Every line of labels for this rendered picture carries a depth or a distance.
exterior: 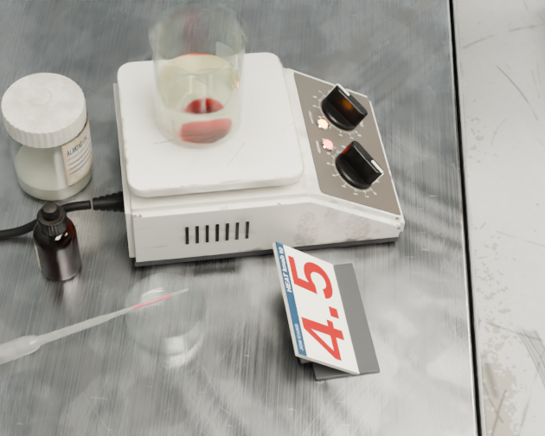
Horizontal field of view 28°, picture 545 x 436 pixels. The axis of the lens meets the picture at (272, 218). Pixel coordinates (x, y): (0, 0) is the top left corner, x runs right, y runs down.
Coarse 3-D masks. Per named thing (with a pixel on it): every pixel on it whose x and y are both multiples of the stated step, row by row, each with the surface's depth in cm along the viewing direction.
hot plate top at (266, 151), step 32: (128, 64) 78; (256, 64) 79; (128, 96) 76; (256, 96) 77; (288, 96) 77; (128, 128) 74; (256, 128) 75; (288, 128) 75; (128, 160) 73; (160, 160) 73; (192, 160) 73; (224, 160) 73; (256, 160) 73; (288, 160) 73; (160, 192) 72; (192, 192) 72
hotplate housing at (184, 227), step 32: (128, 192) 74; (224, 192) 74; (256, 192) 74; (288, 192) 74; (320, 192) 75; (128, 224) 74; (160, 224) 74; (192, 224) 74; (224, 224) 75; (256, 224) 75; (288, 224) 76; (320, 224) 77; (352, 224) 77; (384, 224) 78; (160, 256) 77; (192, 256) 77; (224, 256) 78
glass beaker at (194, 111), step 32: (192, 0) 71; (160, 32) 71; (192, 32) 73; (224, 32) 72; (160, 64) 68; (224, 64) 67; (160, 96) 71; (192, 96) 69; (224, 96) 70; (160, 128) 74; (192, 128) 72; (224, 128) 73
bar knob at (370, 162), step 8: (352, 144) 77; (360, 144) 78; (344, 152) 78; (352, 152) 77; (360, 152) 77; (336, 160) 78; (344, 160) 78; (352, 160) 78; (360, 160) 77; (368, 160) 77; (344, 168) 77; (352, 168) 78; (360, 168) 77; (368, 168) 77; (376, 168) 77; (344, 176) 77; (352, 176) 77; (360, 176) 78; (368, 176) 77; (376, 176) 77; (352, 184) 77; (360, 184) 77; (368, 184) 78
